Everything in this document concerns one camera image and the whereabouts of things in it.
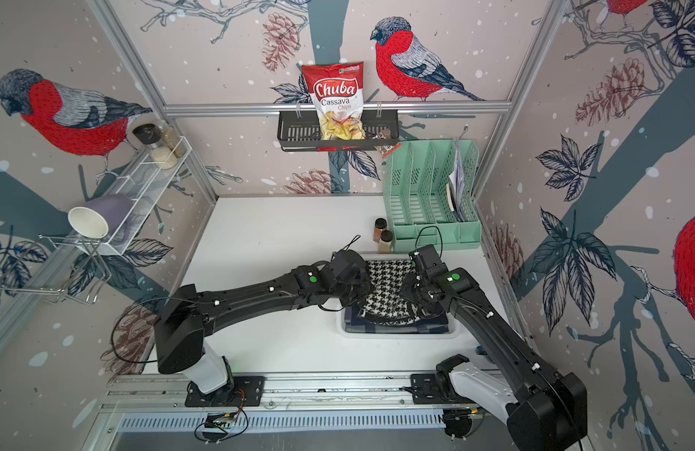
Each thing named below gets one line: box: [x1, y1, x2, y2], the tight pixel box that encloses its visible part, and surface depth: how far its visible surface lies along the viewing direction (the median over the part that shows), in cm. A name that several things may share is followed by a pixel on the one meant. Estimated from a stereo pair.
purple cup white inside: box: [67, 194, 134, 240], surface depth 63 cm
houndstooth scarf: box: [358, 259, 420, 327], surface depth 78 cm
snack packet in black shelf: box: [371, 128, 398, 159], surface depth 92 cm
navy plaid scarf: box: [344, 306, 449, 334], surface depth 78 cm
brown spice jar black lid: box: [372, 217, 388, 244], surface depth 102 cm
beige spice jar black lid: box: [378, 229, 393, 255], surface depth 98 cm
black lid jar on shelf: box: [131, 123, 162, 145], surface depth 81 cm
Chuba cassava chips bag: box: [301, 61, 367, 140], surface depth 84 cm
